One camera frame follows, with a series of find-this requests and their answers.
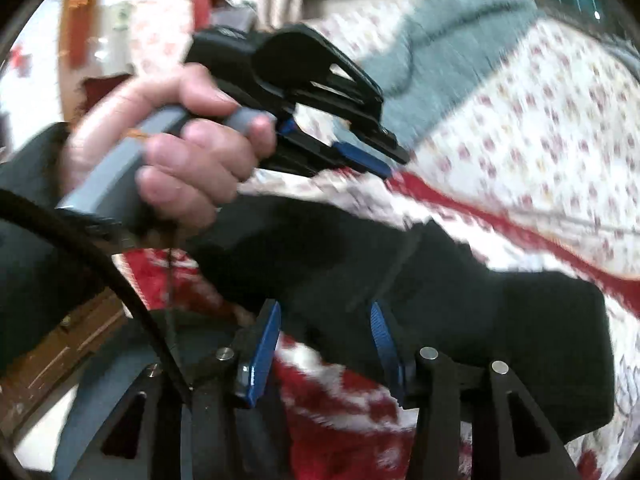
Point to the dark pants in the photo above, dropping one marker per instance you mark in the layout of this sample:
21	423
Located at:
450	300

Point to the floral quilt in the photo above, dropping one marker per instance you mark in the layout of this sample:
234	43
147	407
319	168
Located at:
525	160

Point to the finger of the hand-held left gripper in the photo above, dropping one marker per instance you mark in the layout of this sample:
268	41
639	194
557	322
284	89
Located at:
370	110
360	157

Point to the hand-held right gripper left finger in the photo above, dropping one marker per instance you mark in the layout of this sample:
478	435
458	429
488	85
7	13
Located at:
260	357

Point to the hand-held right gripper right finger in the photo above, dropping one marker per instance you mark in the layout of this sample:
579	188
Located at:
387	350

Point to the person's left hand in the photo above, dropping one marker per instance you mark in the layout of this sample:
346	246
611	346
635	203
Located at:
190	180

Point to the grey-blue fleece blanket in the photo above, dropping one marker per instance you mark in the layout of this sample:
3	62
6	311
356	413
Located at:
450	35

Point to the brown wooden board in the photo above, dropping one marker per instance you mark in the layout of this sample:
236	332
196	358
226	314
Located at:
50	360

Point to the red and white printed blanket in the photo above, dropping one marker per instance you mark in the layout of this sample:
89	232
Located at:
340	410

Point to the person's left forearm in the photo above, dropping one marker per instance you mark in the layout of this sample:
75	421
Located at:
30	270

